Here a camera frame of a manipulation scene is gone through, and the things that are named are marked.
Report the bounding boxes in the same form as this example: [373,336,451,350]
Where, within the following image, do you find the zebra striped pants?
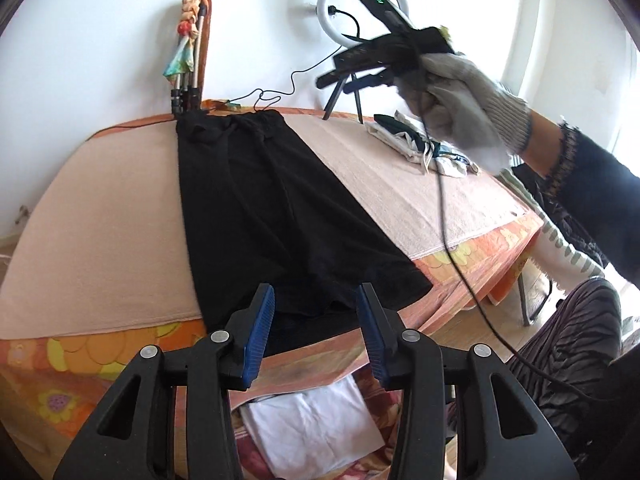
[445,277,623,480]

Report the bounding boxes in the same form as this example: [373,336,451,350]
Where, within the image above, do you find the cream drawstring garment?
[366,121,436,173]

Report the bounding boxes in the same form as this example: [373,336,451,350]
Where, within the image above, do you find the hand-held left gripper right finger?
[355,282,581,480]

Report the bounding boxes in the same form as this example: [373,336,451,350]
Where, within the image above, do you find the dark green folded garment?
[374,114,427,137]

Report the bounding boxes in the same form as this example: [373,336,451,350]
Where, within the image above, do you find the white cloth sheet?
[240,375,386,478]

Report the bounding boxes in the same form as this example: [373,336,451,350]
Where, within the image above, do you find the black ring light tripod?
[321,67,366,125]

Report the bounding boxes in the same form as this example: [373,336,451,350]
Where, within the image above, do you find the person's right hand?
[395,52,532,176]

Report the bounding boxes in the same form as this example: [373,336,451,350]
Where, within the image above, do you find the folded silver tripod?
[170,5,206,116]

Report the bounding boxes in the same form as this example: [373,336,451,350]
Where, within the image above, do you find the colourful patterned cloth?
[162,0,202,81]

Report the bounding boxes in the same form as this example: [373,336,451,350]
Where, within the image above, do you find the orange cloth strip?
[199,0,214,102]

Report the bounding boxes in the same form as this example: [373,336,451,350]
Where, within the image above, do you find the white ring light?
[316,0,412,28]

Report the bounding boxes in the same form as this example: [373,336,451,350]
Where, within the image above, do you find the white folded garment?
[432,152,482,179]

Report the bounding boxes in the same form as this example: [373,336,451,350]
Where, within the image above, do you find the black ring light cable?
[220,5,362,113]

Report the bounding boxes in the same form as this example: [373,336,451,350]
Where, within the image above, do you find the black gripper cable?
[417,100,571,411]

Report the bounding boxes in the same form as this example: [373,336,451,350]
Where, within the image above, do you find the green striped white pillow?
[495,165,608,288]

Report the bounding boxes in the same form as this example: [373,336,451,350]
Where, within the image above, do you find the person's right forearm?
[515,110,640,286]

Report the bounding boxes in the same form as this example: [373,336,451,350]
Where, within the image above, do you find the metal chair frame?
[515,257,558,330]

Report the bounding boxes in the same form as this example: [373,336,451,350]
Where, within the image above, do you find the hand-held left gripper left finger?
[52,282,276,480]

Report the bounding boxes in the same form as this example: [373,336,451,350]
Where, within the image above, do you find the beige towel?
[0,110,543,341]

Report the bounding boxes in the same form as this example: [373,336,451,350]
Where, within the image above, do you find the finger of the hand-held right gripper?
[316,71,397,93]
[332,35,396,69]

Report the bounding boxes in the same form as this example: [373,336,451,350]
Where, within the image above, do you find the black shorts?
[175,109,435,356]

